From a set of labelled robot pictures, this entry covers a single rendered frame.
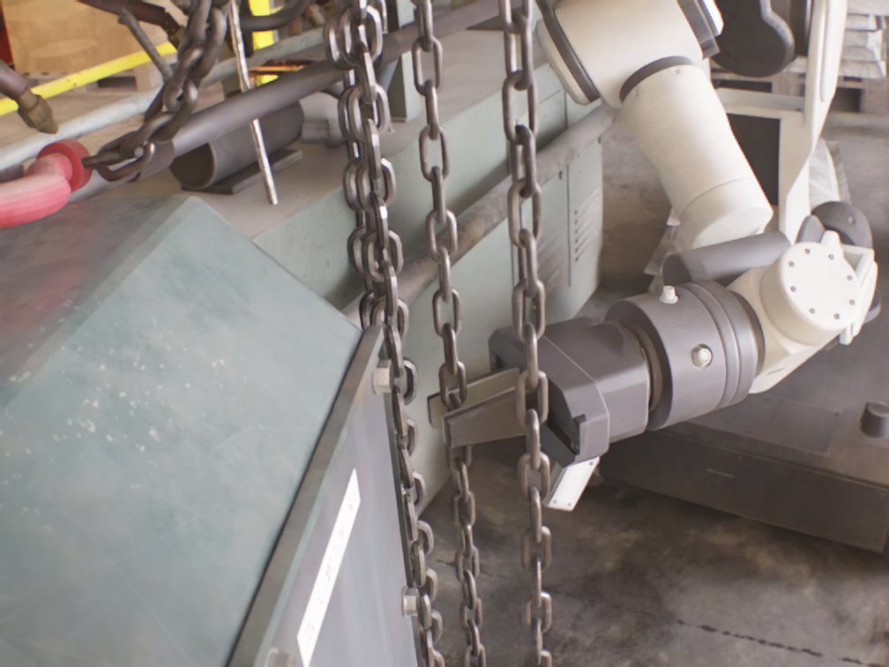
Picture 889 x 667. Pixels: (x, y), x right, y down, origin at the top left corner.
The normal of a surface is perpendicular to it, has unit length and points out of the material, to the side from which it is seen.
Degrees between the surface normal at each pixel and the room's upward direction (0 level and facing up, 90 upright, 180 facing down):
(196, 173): 90
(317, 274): 90
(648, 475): 90
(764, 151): 111
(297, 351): 45
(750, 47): 122
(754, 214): 130
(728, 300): 25
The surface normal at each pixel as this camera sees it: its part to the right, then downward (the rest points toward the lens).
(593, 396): 0.22, -0.33
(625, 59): 0.10, 0.73
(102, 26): -0.31, 0.47
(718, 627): -0.07, -0.88
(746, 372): 0.36, 0.40
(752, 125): -0.47, 0.72
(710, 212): -0.63, -0.07
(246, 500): 0.65, -0.62
